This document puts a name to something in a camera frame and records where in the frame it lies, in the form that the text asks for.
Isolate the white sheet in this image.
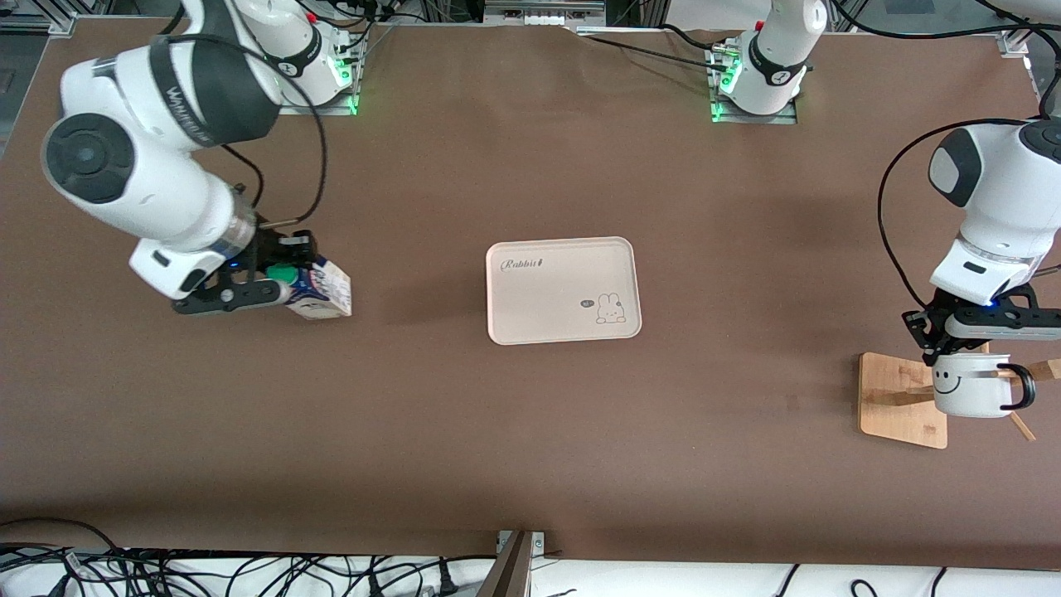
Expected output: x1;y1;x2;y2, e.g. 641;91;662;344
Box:
0;554;1061;597

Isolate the metal post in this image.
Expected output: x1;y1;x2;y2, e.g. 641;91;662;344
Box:
477;531;535;597

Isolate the blue white milk carton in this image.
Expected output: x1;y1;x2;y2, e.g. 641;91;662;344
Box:
269;257;353;321

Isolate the wooden mug stand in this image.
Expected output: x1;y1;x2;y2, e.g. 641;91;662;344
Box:
858;352;1061;450

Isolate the grey power strip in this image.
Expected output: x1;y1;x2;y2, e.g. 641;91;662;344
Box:
485;0;606;27

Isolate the aluminium frame profile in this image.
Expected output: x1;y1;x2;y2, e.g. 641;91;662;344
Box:
0;10;77;39
998;25;1045;59

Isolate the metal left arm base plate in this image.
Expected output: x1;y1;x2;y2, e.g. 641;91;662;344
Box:
706;46;798;125

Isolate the beige rabbit print tray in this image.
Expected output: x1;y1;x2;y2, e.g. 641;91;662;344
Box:
486;236;643;346

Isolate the tangled black cable bundle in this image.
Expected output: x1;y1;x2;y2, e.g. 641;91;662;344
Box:
0;518;498;597

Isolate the white smiley face cup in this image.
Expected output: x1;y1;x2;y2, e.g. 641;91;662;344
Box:
932;354;1037;419

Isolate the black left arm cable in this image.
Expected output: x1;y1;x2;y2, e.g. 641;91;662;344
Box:
878;119;1030;310

